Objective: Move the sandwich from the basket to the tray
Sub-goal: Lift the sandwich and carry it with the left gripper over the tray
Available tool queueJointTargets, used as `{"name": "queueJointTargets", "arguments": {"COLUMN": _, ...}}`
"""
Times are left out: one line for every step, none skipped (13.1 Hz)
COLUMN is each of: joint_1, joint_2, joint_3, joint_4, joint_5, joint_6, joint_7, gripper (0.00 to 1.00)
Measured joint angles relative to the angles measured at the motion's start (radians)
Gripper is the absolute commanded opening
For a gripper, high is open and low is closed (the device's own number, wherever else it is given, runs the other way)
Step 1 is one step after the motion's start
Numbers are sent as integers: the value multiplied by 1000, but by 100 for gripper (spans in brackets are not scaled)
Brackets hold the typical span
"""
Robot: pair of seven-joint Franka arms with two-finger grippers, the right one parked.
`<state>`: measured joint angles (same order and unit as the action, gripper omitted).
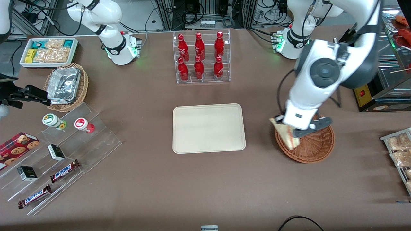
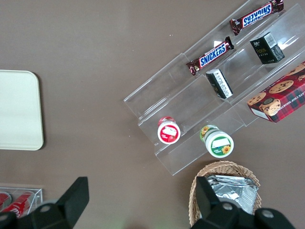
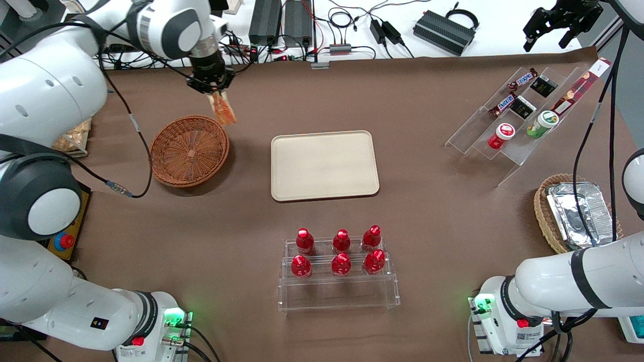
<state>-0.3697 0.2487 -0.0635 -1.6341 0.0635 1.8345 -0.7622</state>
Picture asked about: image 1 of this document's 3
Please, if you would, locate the clear acrylic bottle rack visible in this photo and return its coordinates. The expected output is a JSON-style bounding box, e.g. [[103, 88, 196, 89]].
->
[[173, 28, 231, 85]]

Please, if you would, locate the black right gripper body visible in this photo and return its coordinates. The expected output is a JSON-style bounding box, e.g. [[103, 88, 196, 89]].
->
[[0, 74, 23, 109]]

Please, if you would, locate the brown round wicker basket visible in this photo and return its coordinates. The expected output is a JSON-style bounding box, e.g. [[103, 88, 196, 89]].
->
[[275, 112, 335, 164]]

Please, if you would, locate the green lid cup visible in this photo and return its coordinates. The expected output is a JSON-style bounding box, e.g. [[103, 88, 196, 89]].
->
[[42, 113, 67, 130]]

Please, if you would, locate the black cable loop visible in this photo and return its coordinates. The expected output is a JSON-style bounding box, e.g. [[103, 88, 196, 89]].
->
[[278, 216, 325, 231]]

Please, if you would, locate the red plaid cookie box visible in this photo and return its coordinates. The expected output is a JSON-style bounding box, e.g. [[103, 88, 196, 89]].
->
[[0, 132, 40, 163]]

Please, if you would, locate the red cola bottle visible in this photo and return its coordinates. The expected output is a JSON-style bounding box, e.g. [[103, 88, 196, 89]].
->
[[178, 57, 189, 81], [195, 32, 205, 61], [194, 56, 204, 80], [178, 34, 189, 61], [214, 56, 224, 81], [214, 31, 225, 59]]

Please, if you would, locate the light wicker basket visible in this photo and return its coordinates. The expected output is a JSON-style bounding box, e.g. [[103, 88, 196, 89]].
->
[[43, 63, 89, 113]]

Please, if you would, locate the large clear cracker bag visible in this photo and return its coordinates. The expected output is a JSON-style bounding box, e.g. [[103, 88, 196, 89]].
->
[[33, 47, 70, 63]]

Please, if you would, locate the small black box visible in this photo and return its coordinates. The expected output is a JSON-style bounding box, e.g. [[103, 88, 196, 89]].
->
[[17, 166, 38, 182], [48, 144, 66, 161]]

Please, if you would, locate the white snack bin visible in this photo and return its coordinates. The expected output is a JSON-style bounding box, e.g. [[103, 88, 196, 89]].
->
[[19, 37, 79, 69]]

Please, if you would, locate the red lid cup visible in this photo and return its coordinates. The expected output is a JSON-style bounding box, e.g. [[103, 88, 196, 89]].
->
[[74, 118, 95, 133]]

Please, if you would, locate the triangular sandwich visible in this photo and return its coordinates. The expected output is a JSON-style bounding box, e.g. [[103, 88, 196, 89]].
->
[[269, 117, 301, 150]]

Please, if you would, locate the small clear cracker bag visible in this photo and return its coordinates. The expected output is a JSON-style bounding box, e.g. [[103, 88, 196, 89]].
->
[[45, 39, 65, 49]]

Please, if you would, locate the steel tray with fried food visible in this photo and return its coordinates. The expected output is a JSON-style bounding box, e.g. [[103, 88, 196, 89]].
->
[[384, 10, 411, 48]]

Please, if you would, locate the clear acrylic stepped display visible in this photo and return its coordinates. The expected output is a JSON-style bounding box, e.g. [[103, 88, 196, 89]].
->
[[0, 102, 123, 216]]

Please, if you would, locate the steel pan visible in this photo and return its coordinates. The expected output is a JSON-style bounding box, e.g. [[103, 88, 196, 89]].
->
[[377, 38, 403, 66]]

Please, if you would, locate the wire rack tray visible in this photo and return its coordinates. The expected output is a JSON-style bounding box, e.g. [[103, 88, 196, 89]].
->
[[380, 128, 411, 196]]

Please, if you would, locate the beige plastic tray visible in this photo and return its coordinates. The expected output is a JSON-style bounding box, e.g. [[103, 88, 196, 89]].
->
[[172, 103, 247, 154]]

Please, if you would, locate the clear bag of fried snacks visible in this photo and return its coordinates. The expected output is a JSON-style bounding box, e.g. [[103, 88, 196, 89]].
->
[[386, 133, 411, 152], [390, 151, 411, 167]]

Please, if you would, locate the aluminium foil tray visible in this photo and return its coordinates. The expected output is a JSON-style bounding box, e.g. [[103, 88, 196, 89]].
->
[[47, 67, 81, 105]]

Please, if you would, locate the Snickers bar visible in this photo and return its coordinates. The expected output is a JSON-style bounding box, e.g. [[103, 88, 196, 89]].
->
[[50, 159, 81, 183], [18, 184, 52, 210]]

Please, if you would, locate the black machine with yellow panel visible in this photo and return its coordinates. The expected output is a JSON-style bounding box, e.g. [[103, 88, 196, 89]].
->
[[337, 22, 411, 113]]

